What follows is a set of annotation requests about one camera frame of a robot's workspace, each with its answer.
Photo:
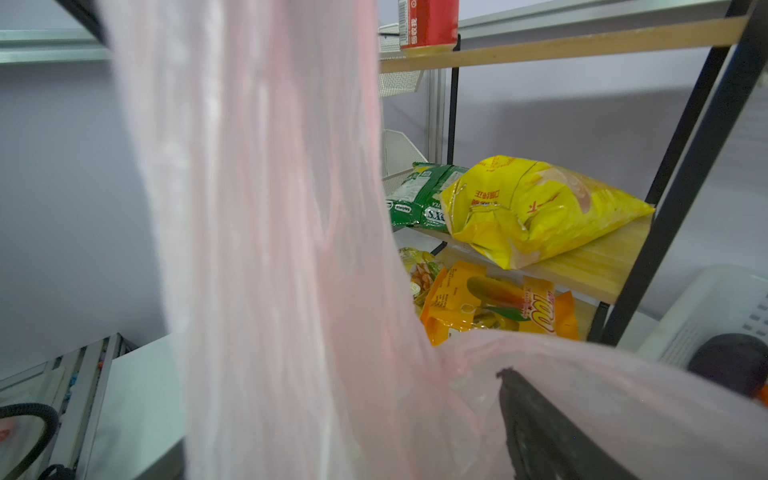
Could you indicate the red cola can left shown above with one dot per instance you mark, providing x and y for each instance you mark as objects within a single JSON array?
[{"x": 427, "y": 27}]

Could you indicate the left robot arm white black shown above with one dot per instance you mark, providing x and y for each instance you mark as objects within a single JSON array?
[{"x": 40, "y": 441}]

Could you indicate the white mesh wall rack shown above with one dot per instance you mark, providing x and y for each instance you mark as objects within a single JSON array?
[{"x": 397, "y": 151}]

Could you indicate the pink plastic grocery bag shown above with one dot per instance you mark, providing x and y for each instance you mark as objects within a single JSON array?
[{"x": 257, "y": 128}]

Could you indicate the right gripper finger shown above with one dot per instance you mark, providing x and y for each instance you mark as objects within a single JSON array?
[{"x": 542, "y": 442}]

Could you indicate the orange snack bag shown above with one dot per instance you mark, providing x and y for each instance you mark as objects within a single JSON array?
[{"x": 459, "y": 296}]

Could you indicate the yellow chips bag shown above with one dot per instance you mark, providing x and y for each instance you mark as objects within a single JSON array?
[{"x": 516, "y": 212}]

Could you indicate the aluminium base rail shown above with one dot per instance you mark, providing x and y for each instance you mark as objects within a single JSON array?
[{"x": 78, "y": 379}]

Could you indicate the green snack bag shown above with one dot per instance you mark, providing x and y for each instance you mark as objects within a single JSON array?
[{"x": 416, "y": 203}]

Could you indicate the white plastic vegetable basket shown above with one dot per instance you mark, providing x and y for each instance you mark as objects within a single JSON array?
[{"x": 723, "y": 299}]

